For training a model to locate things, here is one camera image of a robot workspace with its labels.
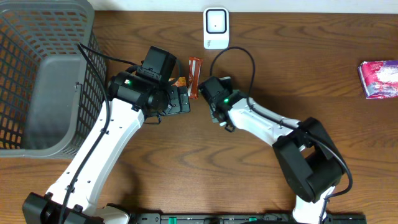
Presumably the purple red tissue pack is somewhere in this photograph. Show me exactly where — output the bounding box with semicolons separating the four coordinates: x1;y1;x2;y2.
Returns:
358;60;397;100

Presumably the orange Kleenex tissue pack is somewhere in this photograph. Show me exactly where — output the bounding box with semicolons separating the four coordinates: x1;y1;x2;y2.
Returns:
173;77;187;87

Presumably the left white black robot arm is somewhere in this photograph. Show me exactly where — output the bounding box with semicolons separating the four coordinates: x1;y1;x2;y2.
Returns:
22;72;190;223

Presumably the grey plastic mesh basket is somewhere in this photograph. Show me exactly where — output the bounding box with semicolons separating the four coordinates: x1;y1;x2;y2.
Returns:
1;1;107;159

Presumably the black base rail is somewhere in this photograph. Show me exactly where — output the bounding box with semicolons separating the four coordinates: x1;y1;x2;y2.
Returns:
55;212;367;224

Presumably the red snack bar wrapper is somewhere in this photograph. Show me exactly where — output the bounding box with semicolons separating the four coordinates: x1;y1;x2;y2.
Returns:
188;57;203;99

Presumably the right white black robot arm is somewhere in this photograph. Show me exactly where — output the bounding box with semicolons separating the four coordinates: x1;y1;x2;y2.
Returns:
203;89;350;223

